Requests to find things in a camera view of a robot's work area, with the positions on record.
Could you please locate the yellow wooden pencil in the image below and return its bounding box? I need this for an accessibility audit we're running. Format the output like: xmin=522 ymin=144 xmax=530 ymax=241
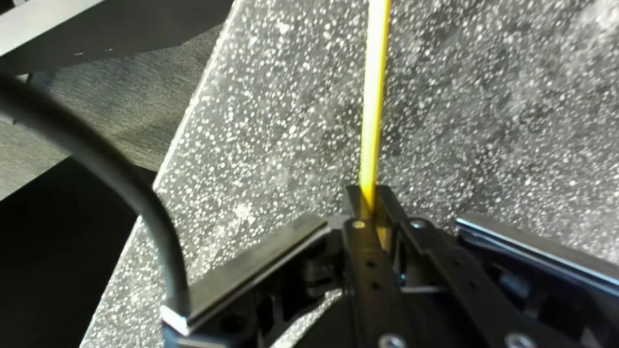
xmin=356 ymin=0 xmax=394 ymax=223

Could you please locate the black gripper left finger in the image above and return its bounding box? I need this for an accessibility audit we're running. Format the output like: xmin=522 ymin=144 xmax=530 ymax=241
xmin=158 ymin=185 xmax=414 ymax=348

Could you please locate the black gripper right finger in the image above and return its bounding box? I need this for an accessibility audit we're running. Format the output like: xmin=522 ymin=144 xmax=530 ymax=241
xmin=375 ymin=185 xmax=619 ymax=348

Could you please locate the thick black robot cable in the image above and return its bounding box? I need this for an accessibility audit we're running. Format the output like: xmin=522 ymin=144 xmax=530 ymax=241
xmin=0 ymin=65 xmax=193 ymax=320

